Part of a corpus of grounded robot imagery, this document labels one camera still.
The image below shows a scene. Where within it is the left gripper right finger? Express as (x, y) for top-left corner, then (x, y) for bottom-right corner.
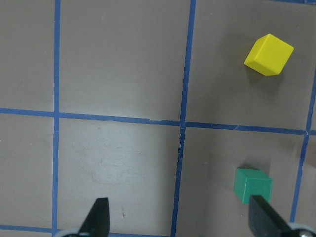
(248, 196), (296, 237)

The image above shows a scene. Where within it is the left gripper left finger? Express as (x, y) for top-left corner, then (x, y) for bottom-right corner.
(78, 197), (110, 237)

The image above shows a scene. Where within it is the green wooden block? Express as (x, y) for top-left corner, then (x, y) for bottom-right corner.
(234, 168), (273, 204)

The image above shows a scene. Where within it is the yellow wooden block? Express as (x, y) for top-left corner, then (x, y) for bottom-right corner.
(244, 34), (294, 76)

